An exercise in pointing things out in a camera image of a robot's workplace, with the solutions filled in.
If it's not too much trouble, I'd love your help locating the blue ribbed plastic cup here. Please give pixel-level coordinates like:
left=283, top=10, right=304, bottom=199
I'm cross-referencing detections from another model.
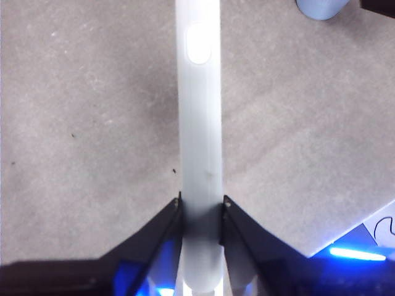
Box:
left=295, top=0, right=349, bottom=21

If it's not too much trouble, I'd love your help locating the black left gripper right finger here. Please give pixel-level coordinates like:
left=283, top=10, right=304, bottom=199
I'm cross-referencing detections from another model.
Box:
left=219, top=194, right=395, bottom=296

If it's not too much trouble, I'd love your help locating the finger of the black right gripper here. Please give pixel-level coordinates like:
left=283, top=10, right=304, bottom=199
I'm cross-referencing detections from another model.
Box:
left=359, top=0, right=395, bottom=18

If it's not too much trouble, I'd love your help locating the black base cable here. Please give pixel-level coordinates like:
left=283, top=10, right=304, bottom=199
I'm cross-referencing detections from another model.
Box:
left=373, top=215, right=395, bottom=244

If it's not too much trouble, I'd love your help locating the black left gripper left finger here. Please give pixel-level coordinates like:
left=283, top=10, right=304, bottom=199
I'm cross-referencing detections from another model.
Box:
left=0, top=191, right=183, bottom=296

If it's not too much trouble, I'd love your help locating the grey-handled sponge cup brush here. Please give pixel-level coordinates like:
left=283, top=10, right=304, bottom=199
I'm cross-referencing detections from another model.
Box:
left=174, top=0, right=225, bottom=296

